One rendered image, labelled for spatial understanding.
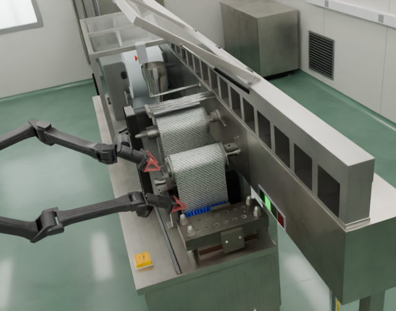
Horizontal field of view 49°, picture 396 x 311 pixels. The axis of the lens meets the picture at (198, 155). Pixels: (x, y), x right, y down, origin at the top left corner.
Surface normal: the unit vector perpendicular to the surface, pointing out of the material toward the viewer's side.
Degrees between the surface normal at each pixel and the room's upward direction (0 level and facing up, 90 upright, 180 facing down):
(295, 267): 0
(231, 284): 90
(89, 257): 0
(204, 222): 0
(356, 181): 90
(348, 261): 90
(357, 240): 90
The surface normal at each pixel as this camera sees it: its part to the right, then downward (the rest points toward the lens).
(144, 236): -0.13, -0.86
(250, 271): 0.29, 0.44
